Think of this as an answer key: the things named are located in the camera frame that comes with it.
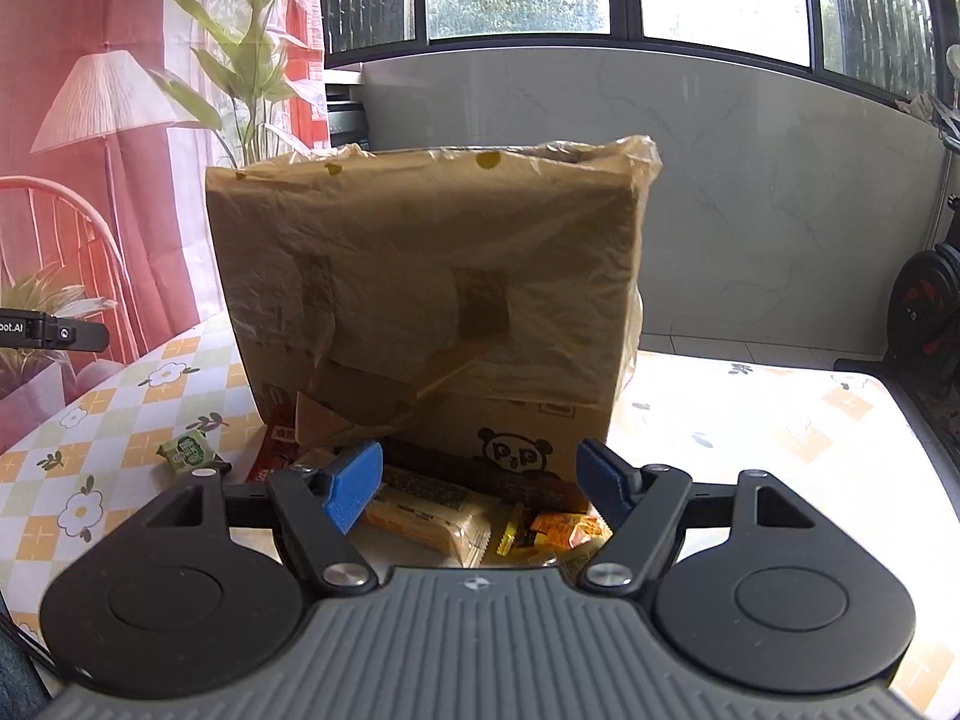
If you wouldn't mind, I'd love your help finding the black exercise bike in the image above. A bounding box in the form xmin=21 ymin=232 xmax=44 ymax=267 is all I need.
xmin=832 ymin=193 xmax=960 ymax=422

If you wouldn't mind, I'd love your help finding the yellow plastic bag liner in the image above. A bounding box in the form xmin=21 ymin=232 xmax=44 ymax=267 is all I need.
xmin=203 ymin=134 xmax=665 ymax=460

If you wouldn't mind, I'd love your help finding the yellow cracker packet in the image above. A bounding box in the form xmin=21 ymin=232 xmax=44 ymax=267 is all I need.
xmin=358 ymin=465 xmax=497 ymax=568

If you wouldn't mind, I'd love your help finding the red snack packet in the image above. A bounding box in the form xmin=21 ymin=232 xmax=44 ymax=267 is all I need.
xmin=246 ymin=400 xmax=302 ymax=485

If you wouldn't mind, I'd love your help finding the orange candy packet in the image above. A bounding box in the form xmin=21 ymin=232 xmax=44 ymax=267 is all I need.
xmin=525 ymin=508 xmax=613 ymax=565

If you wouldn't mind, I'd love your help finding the green snack packet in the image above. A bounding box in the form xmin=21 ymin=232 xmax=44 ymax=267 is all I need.
xmin=155 ymin=430 xmax=227 ymax=476

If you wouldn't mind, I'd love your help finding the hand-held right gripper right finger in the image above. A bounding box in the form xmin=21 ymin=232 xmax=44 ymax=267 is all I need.
xmin=575 ymin=438 xmax=819 ymax=596

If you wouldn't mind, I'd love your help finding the black cable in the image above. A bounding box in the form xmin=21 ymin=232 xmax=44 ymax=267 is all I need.
xmin=0 ymin=598 xmax=59 ymax=682

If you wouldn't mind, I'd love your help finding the pale cloth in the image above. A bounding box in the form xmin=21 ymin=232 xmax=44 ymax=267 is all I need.
xmin=895 ymin=93 xmax=960 ymax=145

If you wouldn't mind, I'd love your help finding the person's trouser leg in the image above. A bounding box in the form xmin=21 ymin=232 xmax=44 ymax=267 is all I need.
xmin=0 ymin=631 xmax=50 ymax=720

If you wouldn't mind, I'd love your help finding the brown cardboard box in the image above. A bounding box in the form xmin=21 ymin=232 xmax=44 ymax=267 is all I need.
xmin=205 ymin=136 xmax=647 ymax=512

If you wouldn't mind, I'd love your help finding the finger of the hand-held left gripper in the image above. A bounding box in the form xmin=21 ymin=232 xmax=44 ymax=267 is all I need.
xmin=41 ymin=320 xmax=111 ymax=353

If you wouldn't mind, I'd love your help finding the small yellow candy packet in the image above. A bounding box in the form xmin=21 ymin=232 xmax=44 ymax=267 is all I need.
xmin=495 ymin=501 xmax=527 ymax=557

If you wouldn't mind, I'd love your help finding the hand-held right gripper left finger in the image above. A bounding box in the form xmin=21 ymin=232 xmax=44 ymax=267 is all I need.
xmin=141 ymin=440 xmax=386 ymax=598

